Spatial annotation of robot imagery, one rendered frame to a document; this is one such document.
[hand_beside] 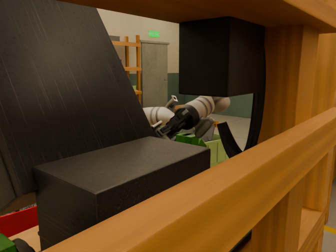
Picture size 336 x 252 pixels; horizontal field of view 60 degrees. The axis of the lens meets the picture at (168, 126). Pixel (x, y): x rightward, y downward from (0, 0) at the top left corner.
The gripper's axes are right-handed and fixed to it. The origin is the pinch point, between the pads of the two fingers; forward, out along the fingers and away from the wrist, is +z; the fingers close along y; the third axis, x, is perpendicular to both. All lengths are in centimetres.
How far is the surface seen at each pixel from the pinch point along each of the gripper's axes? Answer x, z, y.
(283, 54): 8.6, -14.7, 33.4
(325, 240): 126, -152, -112
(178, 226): 17, 39, 37
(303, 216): 52, -34, -13
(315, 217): 55, -36, -10
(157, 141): 3.5, 11.3, 10.2
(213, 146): 9, -82, -65
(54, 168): -1.8, 35.2, 14.0
